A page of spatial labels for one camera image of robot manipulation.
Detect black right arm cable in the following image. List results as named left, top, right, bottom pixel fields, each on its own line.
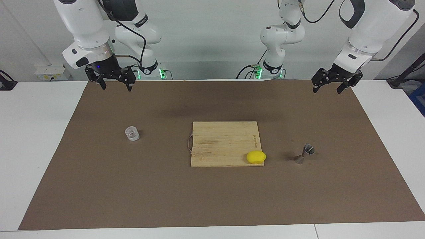
left=96, top=0, right=147, bottom=67

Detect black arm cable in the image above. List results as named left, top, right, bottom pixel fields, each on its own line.
left=297, top=0, right=419, bottom=62
left=96, top=0, right=147, bottom=67

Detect small clear glass cup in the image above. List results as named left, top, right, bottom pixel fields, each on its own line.
left=125, top=125, right=140, bottom=141

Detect blue crate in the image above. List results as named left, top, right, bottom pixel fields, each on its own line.
left=408, top=83, right=425, bottom=117

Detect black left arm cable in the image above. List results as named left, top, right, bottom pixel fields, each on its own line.
left=297, top=0, right=419, bottom=62

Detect black stand pole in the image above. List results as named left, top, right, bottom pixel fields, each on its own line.
left=387, top=51, right=425, bottom=88

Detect white wall socket box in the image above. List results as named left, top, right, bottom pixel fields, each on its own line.
left=34, top=65, right=72, bottom=81

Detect black left base cables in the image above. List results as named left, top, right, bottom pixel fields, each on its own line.
left=236, top=50, right=268, bottom=79

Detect black clamp mount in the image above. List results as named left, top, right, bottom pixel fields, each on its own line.
left=0, top=70, right=18, bottom=91

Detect wooden cutting board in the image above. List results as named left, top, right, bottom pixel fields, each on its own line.
left=191, top=121, right=265, bottom=167

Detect yellow lemon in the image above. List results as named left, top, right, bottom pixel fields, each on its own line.
left=246, top=151, right=267, bottom=165

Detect brown table mat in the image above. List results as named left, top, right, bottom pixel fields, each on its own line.
left=18, top=80, right=425, bottom=230

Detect steel double jigger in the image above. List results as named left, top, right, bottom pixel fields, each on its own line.
left=295, top=144, right=315, bottom=165

